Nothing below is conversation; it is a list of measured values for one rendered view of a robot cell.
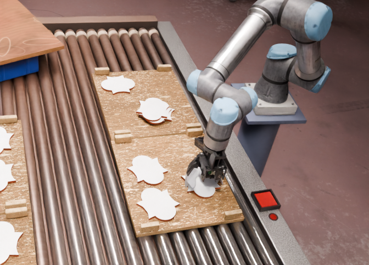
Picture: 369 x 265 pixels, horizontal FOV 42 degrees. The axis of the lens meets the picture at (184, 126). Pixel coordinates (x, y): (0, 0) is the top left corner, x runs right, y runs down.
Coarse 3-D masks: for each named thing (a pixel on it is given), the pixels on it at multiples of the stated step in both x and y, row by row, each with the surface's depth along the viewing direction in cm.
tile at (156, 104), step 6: (144, 102) 185; (150, 102) 186; (156, 102) 186; (162, 102) 187; (144, 108) 182; (150, 108) 183; (156, 108) 184; (162, 108) 184; (144, 114) 180; (150, 114) 180; (156, 114) 181; (162, 114) 181; (150, 120) 178; (156, 120) 179
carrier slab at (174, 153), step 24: (120, 144) 170; (144, 144) 172; (168, 144) 173; (192, 144) 175; (120, 168) 161; (168, 168) 164; (168, 192) 156; (216, 192) 159; (144, 216) 147; (192, 216) 150; (216, 216) 152
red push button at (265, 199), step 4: (268, 192) 164; (256, 196) 162; (260, 196) 162; (264, 196) 162; (268, 196) 162; (272, 196) 163; (260, 200) 161; (264, 200) 161; (268, 200) 161; (272, 200) 161; (260, 204) 159; (264, 204) 160; (268, 204) 160; (272, 204) 160; (276, 204) 160
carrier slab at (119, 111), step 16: (96, 80) 196; (144, 80) 201; (160, 80) 203; (176, 80) 205; (112, 96) 190; (128, 96) 191; (144, 96) 193; (160, 96) 195; (176, 96) 196; (112, 112) 182; (128, 112) 184; (176, 112) 188; (192, 112) 190; (112, 128) 175; (128, 128) 177; (144, 128) 178; (160, 128) 179; (176, 128) 181
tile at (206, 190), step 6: (198, 168) 165; (198, 180) 161; (204, 180) 161; (210, 180) 162; (198, 186) 159; (204, 186) 159; (210, 186) 160; (216, 186) 160; (192, 192) 158; (198, 192) 157; (204, 192) 157; (210, 192) 158; (204, 198) 156
